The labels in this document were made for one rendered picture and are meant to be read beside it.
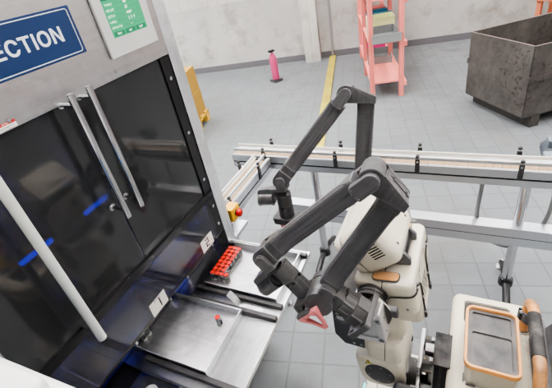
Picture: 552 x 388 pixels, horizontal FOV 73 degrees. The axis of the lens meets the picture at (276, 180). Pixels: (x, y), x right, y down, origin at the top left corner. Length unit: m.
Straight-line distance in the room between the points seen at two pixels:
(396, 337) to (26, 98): 1.28
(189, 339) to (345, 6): 7.04
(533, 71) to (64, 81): 4.09
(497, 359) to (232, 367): 0.83
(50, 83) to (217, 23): 7.30
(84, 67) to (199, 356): 1.02
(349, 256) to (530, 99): 3.83
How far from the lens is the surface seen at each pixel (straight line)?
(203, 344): 1.51
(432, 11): 8.04
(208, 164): 1.62
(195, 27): 8.52
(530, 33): 5.60
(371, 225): 0.90
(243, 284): 1.64
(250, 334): 1.48
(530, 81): 4.50
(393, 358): 1.42
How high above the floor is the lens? 2.05
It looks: 32 degrees down
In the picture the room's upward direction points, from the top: 12 degrees counter-clockwise
